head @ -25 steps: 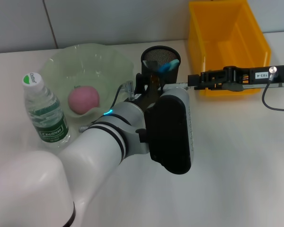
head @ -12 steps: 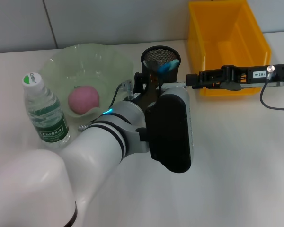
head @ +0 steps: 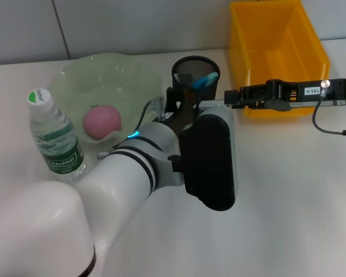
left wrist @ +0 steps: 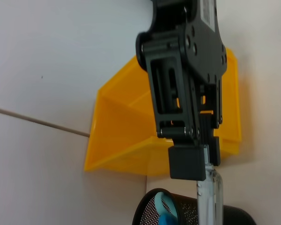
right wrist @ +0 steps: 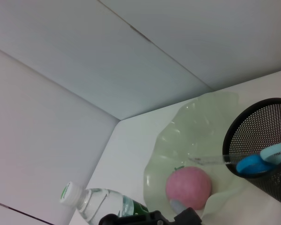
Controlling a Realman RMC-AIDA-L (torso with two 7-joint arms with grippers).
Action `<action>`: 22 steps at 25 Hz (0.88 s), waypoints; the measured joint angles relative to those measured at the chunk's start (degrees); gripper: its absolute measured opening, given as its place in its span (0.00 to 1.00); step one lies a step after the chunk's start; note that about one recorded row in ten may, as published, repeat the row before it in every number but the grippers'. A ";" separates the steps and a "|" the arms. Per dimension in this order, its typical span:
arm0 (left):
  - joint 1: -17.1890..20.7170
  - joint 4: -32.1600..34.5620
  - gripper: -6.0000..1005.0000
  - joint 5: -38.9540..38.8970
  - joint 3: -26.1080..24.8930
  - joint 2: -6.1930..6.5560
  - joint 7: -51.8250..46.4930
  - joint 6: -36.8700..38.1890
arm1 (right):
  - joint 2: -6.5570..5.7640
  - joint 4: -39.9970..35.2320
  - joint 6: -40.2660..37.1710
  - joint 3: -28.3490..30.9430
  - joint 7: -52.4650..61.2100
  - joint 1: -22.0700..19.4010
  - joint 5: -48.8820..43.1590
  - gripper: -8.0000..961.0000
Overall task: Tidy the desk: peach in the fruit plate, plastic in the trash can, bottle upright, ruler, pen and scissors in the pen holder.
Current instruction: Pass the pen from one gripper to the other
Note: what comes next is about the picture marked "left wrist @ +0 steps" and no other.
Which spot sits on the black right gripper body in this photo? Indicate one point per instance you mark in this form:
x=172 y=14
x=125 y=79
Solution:
x=201 y=42

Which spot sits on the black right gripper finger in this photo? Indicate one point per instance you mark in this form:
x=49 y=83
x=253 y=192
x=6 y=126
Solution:
x=213 y=103
x=187 y=164

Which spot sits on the grey white pen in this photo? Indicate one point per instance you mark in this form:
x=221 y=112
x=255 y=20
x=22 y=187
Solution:
x=208 y=199

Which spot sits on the blue scissors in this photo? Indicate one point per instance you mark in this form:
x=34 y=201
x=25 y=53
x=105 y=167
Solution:
x=166 y=215

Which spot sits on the black mesh pen holder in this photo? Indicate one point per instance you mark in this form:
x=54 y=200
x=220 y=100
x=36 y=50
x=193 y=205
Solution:
x=189 y=211

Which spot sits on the yellow plastic bin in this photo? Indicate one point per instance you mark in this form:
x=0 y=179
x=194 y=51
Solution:
x=121 y=131

